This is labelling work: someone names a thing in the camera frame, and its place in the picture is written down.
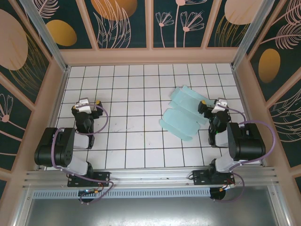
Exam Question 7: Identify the light blue cloth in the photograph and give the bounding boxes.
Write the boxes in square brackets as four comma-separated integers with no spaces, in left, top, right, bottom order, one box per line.
[159,86,214,142]

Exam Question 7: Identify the small green-lit circuit board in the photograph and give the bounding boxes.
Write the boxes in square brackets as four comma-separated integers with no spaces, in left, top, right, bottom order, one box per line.
[79,189,99,197]

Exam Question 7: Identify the grey metal sheet shelf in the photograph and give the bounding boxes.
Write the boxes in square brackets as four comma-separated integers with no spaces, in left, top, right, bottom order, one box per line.
[14,186,291,226]

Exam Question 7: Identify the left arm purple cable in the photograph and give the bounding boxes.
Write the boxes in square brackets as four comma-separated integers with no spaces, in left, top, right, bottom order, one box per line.
[51,105,115,205]

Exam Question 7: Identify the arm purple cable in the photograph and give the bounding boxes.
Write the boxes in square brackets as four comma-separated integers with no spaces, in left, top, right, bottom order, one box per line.
[51,105,115,205]
[211,107,276,203]

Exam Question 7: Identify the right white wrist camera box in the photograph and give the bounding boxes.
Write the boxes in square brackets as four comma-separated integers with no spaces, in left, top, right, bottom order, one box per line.
[212,98,228,113]

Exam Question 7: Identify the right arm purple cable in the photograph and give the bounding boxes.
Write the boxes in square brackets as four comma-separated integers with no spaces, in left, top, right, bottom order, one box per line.
[211,107,276,203]

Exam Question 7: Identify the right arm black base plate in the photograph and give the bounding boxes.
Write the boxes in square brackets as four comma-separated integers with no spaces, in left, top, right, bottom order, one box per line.
[192,169,236,186]

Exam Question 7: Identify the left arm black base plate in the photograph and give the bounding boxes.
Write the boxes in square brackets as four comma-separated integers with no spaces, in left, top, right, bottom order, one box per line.
[67,171,111,188]

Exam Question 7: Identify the aluminium corner post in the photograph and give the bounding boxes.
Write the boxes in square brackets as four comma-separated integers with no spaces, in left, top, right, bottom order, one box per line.
[230,0,270,69]
[18,0,71,73]

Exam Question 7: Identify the long aluminium frame rail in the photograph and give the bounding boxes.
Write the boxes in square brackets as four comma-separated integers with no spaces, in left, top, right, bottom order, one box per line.
[22,166,279,189]

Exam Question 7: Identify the grey slotted cable duct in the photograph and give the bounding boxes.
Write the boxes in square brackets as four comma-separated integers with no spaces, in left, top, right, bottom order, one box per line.
[32,187,212,198]

